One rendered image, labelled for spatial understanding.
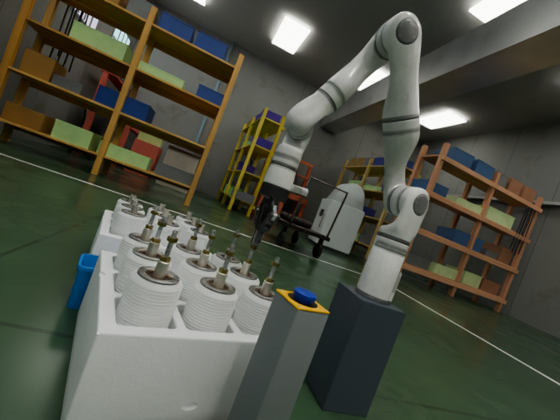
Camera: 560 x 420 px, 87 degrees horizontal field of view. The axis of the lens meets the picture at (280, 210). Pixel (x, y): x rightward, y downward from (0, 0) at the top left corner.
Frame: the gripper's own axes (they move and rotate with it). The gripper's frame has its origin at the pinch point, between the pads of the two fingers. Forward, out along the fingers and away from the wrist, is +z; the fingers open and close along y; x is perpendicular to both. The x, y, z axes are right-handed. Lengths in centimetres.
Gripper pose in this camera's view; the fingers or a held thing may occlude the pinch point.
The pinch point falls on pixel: (257, 237)
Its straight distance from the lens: 76.9
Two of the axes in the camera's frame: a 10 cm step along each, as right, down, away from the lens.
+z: -3.5, 9.4, 0.1
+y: 3.7, 1.5, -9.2
